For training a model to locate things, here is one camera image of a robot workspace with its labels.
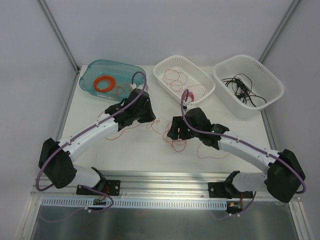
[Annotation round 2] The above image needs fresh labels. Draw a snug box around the thin pink wire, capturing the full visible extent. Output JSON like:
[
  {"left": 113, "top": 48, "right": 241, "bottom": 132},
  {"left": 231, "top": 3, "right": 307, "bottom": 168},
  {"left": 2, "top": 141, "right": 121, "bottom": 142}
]
[
  {"left": 162, "top": 68, "right": 208, "bottom": 93},
  {"left": 159, "top": 116, "right": 232, "bottom": 160}
]

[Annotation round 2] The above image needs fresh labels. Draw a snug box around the orange thin wire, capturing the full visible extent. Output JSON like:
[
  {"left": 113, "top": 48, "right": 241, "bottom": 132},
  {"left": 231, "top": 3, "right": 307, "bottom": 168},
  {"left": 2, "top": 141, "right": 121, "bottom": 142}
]
[{"left": 96, "top": 111, "right": 162, "bottom": 141}]

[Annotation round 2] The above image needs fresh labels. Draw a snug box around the black USB cable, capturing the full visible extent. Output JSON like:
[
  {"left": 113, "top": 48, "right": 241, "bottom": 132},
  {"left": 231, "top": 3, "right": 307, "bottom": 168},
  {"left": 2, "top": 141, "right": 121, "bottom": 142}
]
[{"left": 221, "top": 72, "right": 268, "bottom": 108}]

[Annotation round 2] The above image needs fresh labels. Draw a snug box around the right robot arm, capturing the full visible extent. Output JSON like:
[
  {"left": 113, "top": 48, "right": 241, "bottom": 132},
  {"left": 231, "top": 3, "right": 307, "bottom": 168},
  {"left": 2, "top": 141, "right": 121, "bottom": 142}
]
[{"left": 167, "top": 107, "right": 307, "bottom": 203}]

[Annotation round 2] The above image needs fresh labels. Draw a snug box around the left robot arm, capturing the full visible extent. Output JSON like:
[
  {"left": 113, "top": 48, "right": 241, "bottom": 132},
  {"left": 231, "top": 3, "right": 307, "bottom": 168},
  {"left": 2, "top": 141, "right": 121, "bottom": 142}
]
[{"left": 38, "top": 88, "right": 156, "bottom": 195}]

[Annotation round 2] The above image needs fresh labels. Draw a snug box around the teal transparent plastic bin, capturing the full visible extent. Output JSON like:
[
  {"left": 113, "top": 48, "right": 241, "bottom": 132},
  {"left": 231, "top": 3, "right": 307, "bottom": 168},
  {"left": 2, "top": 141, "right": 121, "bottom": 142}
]
[{"left": 79, "top": 59, "right": 146, "bottom": 102}]

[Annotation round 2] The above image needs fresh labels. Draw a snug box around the white perforated plastic basket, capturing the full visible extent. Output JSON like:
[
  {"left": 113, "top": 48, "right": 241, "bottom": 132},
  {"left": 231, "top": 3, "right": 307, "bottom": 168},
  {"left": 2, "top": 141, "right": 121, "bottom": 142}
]
[{"left": 153, "top": 55, "right": 216, "bottom": 104}]

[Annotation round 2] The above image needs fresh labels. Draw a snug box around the white translucent plastic tub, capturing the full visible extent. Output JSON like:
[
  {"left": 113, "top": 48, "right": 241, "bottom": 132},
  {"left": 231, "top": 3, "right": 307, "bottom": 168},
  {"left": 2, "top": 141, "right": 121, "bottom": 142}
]
[{"left": 212, "top": 54, "right": 285, "bottom": 119}]

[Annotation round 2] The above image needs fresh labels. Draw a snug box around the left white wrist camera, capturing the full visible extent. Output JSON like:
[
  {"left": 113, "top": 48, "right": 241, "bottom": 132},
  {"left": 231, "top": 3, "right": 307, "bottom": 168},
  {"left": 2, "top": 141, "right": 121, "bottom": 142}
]
[{"left": 130, "top": 83, "right": 140, "bottom": 90}]

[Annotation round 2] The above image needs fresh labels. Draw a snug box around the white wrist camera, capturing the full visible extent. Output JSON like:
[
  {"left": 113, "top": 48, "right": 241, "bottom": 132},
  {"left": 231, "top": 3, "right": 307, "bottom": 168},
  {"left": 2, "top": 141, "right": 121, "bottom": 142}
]
[
  {"left": 182, "top": 100, "right": 194, "bottom": 113},
  {"left": 130, "top": 83, "right": 140, "bottom": 90}
]

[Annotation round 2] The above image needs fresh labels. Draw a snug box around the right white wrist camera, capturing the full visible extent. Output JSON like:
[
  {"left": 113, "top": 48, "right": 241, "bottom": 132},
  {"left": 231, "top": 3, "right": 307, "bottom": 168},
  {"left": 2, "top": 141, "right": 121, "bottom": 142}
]
[{"left": 182, "top": 100, "right": 194, "bottom": 113}]

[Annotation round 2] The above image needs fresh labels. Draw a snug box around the orange coiled cable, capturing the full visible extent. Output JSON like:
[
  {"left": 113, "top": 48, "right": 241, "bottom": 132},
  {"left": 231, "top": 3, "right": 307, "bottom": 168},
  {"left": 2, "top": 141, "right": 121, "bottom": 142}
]
[{"left": 93, "top": 75, "right": 118, "bottom": 92}]

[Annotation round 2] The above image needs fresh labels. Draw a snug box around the black cable in tub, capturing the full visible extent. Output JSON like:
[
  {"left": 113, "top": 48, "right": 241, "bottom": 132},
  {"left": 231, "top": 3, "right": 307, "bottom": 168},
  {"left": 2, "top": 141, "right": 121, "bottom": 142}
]
[{"left": 221, "top": 76, "right": 251, "bottom": 98}]

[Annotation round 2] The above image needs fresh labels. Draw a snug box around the aluminium mounting rail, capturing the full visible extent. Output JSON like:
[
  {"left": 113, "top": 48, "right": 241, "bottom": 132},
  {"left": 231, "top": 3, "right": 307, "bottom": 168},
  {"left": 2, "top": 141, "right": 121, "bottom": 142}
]
[{"left": 31, "top": 170, "right": 301, "bottom": 201}]

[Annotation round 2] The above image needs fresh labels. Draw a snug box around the white slotted cable duct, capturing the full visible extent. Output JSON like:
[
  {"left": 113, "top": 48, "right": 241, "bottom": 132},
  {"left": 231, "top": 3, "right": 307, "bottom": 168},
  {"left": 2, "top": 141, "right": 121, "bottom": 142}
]
[{"left": 41, "top": 196, "right": 227, "bottom": 211}]

